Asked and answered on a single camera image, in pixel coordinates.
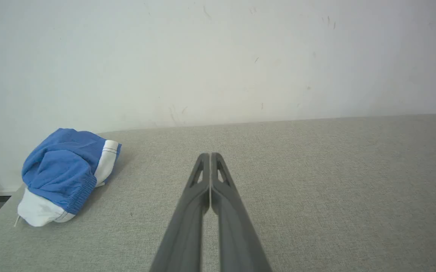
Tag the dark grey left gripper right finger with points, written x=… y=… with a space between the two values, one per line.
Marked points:
x=237 y=234

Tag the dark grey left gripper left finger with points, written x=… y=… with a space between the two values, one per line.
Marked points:
x=186 y=226

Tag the blue shorts with white stripes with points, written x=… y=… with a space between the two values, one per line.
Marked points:
x=63 y=166

